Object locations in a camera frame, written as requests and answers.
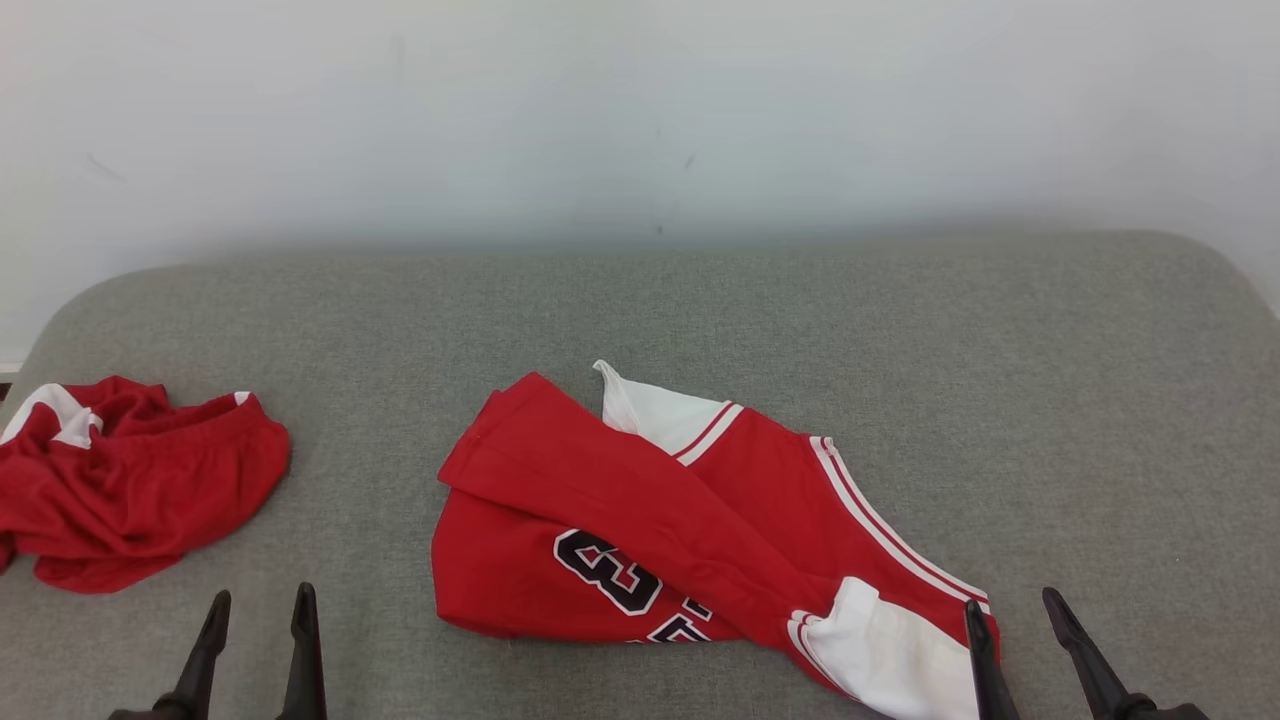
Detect plain red garment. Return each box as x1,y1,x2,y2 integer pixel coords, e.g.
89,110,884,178
0,376,292,595

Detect red white-sleeved lettered T-shirt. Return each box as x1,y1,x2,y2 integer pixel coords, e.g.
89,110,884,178
431,360,1001,720

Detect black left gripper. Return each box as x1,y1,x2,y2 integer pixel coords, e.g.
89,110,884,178
108,583,328,720

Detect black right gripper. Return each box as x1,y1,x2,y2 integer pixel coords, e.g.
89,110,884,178
963,587,1211,720

